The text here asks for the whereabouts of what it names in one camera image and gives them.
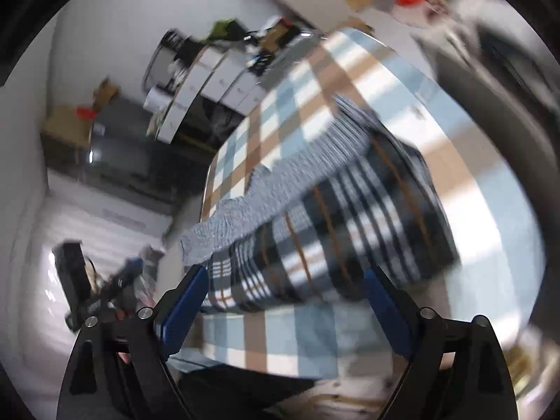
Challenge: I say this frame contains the white dotted floor mat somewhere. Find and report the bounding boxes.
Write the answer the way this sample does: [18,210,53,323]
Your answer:
[26,170,184,298]

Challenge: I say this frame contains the open cardboard box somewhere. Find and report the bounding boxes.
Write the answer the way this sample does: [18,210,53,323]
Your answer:
[41,104,95,152]

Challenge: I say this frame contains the white paper roll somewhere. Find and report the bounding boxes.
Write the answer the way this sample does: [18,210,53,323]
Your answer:
[143,86,166,109]

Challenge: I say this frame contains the dark grey cabinet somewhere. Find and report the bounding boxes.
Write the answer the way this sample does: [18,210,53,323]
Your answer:
[46,96,213,204]

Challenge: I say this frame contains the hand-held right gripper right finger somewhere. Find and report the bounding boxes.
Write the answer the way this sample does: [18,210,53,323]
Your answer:
[363,266,521,420]

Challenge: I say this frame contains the green object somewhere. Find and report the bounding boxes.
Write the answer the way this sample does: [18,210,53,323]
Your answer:
[209,18,238,39]

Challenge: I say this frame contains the white drawer cabinet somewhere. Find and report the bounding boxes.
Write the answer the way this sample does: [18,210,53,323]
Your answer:
[155,46,268,145]

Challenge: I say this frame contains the black white plaid shirt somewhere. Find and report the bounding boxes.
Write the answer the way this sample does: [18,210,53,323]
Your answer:
[179,94,460,316]

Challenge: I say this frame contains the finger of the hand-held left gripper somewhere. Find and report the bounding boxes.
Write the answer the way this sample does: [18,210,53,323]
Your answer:
[105,259,146,302]

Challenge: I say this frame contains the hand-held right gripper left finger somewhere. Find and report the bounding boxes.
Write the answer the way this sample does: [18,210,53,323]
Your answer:
[56,265,209,420]

